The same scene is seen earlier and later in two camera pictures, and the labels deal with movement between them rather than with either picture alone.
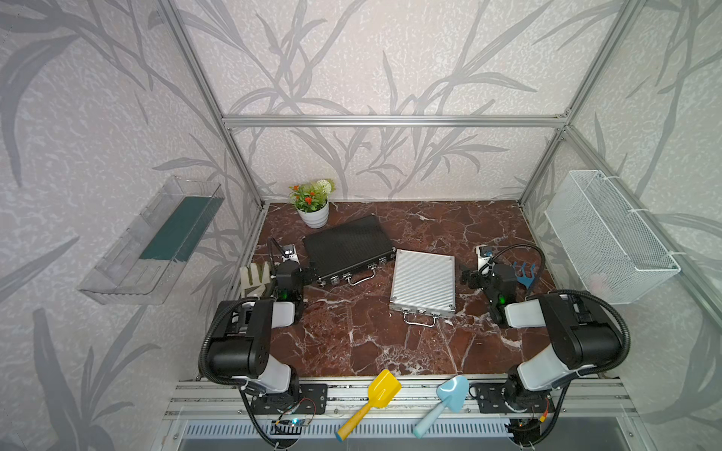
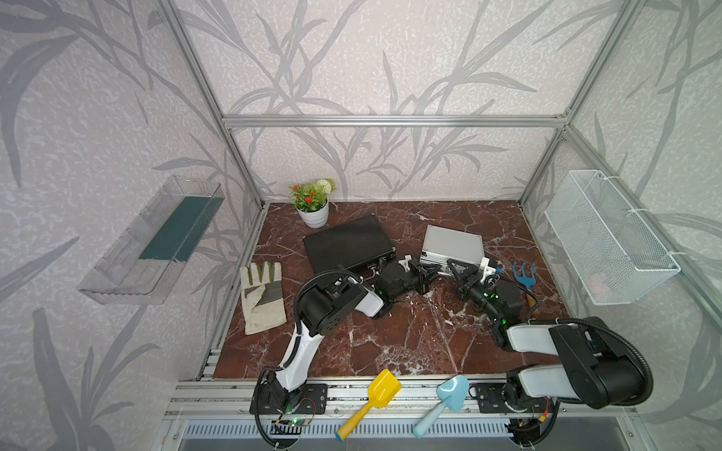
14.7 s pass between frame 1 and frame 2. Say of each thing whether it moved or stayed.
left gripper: moved
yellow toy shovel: stayed
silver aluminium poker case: moved
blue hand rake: stayed
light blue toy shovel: stayed
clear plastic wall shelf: stayed
